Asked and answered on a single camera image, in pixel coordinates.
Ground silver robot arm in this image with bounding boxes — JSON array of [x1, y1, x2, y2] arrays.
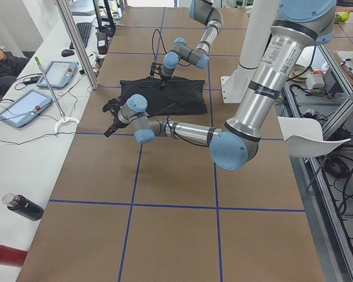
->
[[103, 1, 336, 170], [157, 1, 224, 82]]

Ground white curved hook piece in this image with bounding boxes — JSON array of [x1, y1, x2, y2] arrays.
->
[[54, 116, 79, 135]]

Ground white plastic chair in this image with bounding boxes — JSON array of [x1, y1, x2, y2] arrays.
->
[[278, 116, 351, 158]]

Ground seated person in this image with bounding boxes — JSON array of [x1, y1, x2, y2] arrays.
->
[[0, 47, 29, 96]]

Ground red bottle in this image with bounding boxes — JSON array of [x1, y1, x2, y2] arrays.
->
[[0, 244, 28, 267]]

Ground lower teach pendant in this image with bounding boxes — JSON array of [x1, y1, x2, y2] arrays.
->
[[0, 89, 53, 128]]

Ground upper teach pendant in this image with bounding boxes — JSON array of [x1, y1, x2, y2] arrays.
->
[[41, 61, 77, 89]]

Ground aluminium frame post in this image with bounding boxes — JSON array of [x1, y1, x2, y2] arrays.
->
[[55, 0, 98, 90]]

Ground teach pendant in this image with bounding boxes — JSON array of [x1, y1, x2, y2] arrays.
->
[[0, 89, 53, 128], [41, 61, 77, 89]]

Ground green banana toy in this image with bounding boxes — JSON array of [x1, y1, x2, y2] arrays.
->
[[334, 11, 351, 24]]

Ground black computer keyboard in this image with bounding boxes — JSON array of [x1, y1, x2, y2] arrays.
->
[[76, 22, 92, 48]]

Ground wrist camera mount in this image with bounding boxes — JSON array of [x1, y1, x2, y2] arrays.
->
[[150, 62, 162, 76], [102, 97, 126, 114]]

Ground white power adapter box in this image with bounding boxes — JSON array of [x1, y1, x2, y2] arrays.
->
[[305, 73, 325, 90]]

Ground black computer mouse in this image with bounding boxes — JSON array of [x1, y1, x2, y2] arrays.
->
[[61, 49, 75, 58]]

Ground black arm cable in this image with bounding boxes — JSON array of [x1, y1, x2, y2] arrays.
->
[[151, 28, 167, 64]]

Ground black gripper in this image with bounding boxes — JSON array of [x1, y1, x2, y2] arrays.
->
[[160, 75, 172, 88], [104, 110, 128, 137]]

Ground black box with label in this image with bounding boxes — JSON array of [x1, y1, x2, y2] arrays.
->
[[95, 31, 108, 55]]

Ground long metal reacher stick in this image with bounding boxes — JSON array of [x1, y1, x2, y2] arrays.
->
[[35, 56, 66, 120]]

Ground wooden bowls stack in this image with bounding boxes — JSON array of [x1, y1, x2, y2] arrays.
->
[[289, 65, 311, 82]]

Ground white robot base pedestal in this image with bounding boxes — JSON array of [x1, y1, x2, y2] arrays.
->
[[219, 0, 280, 104]]

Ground black graphic t-shirt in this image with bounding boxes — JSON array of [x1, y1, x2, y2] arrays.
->
[[120, 76, 207, 116]]

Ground black water bottle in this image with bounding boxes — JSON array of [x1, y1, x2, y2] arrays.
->
[[2, 193, 44, 221]]

